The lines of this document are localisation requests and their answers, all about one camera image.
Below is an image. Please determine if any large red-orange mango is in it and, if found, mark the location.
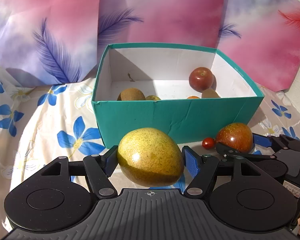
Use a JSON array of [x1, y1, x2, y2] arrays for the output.
[[216, 122, 253, 153]]

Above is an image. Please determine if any small red cherry tomato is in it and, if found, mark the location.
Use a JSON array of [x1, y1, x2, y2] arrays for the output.
[[202, 137, 216, 150]]

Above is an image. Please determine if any orange tangerine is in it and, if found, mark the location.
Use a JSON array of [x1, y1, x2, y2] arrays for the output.
[[187, 96, 201, 99]]

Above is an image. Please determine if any yellow-green mango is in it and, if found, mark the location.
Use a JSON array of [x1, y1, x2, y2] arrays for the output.
[[117, 128, 185, 187]]

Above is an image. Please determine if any brown kiwi fruit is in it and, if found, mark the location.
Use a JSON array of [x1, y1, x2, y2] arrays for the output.
[[202, 88, 220, 99], [117, 88, 146, 101]]

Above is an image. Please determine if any teal cardboard box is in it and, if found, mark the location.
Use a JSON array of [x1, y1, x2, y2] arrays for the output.
[[91, 43, 264, 148]]

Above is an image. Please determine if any blue floral bed sheet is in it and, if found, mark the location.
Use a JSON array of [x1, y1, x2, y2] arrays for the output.
[[0, 57, 300, 240]]

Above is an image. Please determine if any small red apple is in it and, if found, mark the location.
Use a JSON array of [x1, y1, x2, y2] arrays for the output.
[[189, 67, 214, 92]]

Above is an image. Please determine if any right pink feather bag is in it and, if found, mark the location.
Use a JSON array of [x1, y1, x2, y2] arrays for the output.
[[218, 0, 300, 91]]

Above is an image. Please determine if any pink feather bag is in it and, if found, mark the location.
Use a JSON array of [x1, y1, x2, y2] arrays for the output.
[[218, 0, 300, 91], [97, 0, 226, 58], [0, 0, 100, 87]]

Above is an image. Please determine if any middle pink feather bag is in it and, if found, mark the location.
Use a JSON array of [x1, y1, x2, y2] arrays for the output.
[[97, 0, 226, 58]]

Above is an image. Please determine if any left pink feather bag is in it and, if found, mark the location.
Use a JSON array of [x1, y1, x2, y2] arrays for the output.
[[0, 0, 100, 87]]

